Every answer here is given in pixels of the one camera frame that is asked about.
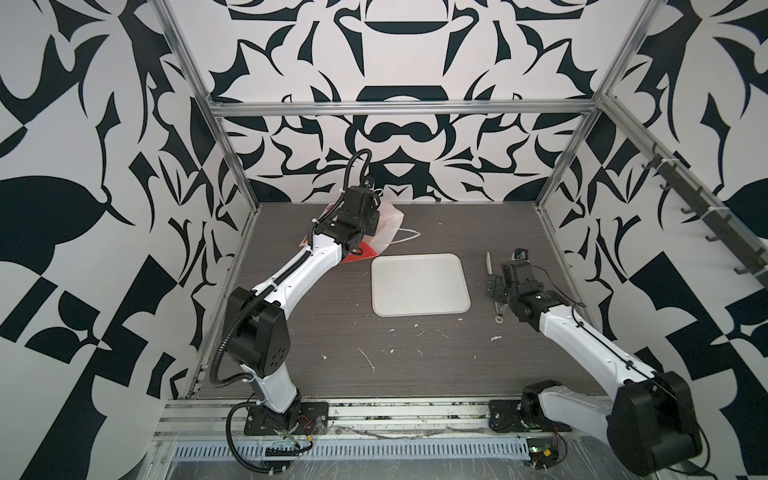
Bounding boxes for small circuit board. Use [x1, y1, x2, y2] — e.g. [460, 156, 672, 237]
[527, 438, 568, 471]

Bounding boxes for aluminium cage frame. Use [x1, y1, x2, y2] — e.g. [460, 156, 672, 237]
[160, 1, 767, 420]

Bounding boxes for white plastic tray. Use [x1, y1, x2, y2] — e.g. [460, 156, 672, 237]
[371, 253, 471, 318]

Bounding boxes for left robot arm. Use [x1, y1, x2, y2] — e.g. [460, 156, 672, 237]
[208, 186, 381, 414]

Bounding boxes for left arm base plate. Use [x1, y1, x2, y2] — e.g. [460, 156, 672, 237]
[244, 401, 329, 436]

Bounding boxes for red white paper bag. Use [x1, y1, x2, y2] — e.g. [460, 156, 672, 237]
[316, 200, 419, 263]

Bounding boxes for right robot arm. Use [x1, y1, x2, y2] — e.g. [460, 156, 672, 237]
[485, 248, 710, 476]

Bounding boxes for white slotted cable duct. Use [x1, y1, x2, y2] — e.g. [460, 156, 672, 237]
[172, 437, 530, 462]

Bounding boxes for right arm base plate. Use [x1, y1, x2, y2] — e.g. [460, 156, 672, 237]
[488, 399, 572, 433]

